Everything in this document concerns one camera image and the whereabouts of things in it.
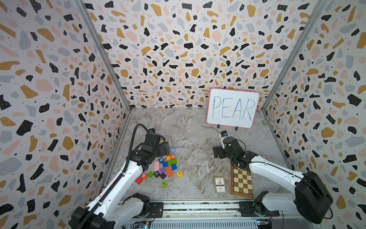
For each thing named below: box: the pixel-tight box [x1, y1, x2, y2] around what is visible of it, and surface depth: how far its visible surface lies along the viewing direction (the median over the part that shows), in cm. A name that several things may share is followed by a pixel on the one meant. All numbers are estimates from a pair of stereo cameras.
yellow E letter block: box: [176, 170, 183, 178], surface depth 87 cm
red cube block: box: [134, 176, 143, 185], surface depth 83 cm
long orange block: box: [165, 166, 174, 178], surface depth 88 cm
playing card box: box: [214, 176, 227, 195], surface depth 83 cm
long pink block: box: [153, 161, 160, 171], surface depth 90 cm
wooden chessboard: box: [230, 162, 254, 198], surface depth 82 cm
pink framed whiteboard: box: [206, 87, 261, 129], surface depth 105 cm
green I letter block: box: [160, 180, 168, 188], surface depth 83 cm
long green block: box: [167, 158, 178, 166], surface depth 92 cm
